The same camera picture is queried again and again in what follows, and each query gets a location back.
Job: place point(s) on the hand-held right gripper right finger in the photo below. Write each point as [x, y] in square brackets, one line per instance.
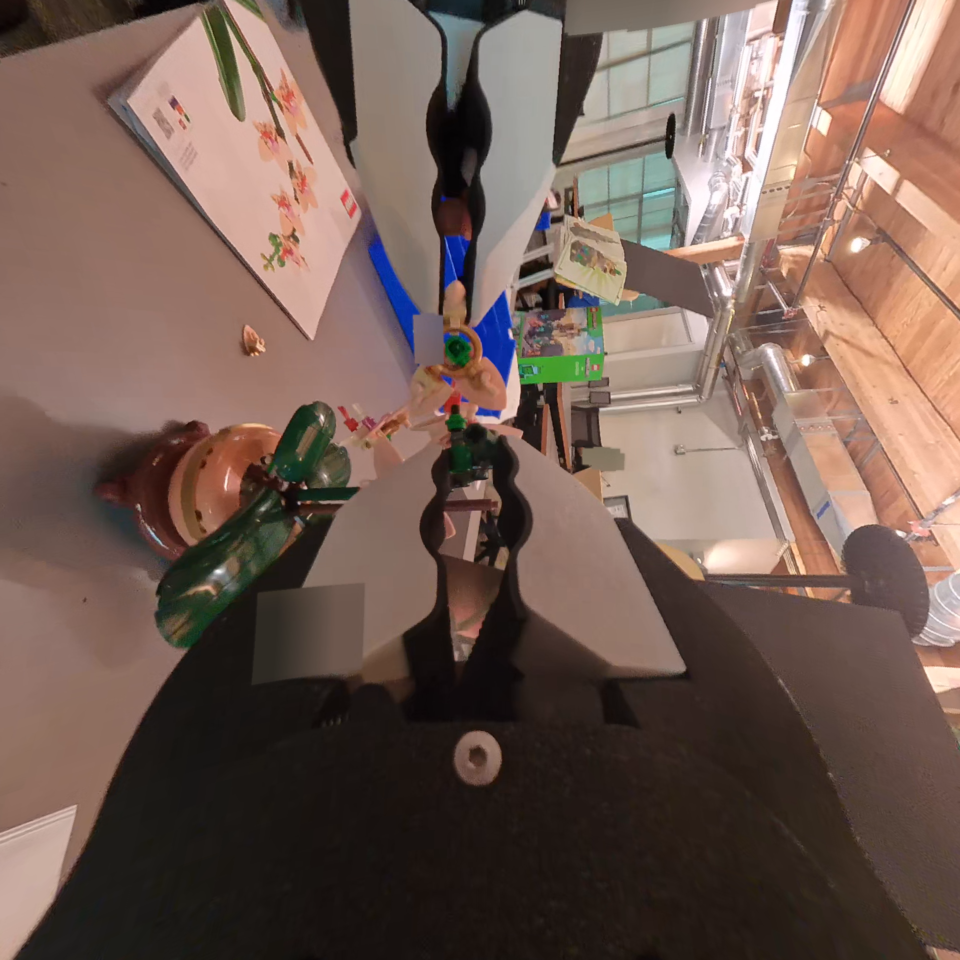
[585, 585]

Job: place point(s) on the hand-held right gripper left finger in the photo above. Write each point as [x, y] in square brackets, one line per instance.
[382, 540]

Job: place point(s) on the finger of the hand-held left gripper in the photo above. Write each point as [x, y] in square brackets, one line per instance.
[394, 135]
[521, 135]

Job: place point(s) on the green brick-built leaves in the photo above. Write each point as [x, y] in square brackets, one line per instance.
[225, 540]

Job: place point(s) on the small black ceiling disc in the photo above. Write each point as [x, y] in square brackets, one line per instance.
[670, 135]

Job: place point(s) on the small pink toy brick flower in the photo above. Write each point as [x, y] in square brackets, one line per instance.
[371, 427]

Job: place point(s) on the blue plastic bin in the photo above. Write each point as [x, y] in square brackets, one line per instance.
[394, 277]

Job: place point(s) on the open illustrated booklet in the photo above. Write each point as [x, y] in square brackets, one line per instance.
[592, 259]

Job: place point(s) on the orchid print instruction booklet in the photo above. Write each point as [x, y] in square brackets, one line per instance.
[247, 172]

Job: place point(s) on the grey slanted board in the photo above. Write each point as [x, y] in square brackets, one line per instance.
[667, 274]

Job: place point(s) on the green toy box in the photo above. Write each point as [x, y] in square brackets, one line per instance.
[562, 349]

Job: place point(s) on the small tan toy brick piece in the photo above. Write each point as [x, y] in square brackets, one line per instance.
[253, 341]

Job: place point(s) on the silver ceiling pipe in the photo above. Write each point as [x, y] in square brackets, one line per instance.
[724, 337]

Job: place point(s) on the large black ceiling fan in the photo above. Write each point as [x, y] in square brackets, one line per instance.
[885, 581]

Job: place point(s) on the white paper sheet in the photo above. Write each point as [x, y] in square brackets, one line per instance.
[30, 870]

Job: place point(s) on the metal ventilation duct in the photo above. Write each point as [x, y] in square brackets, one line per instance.
[806, 442]

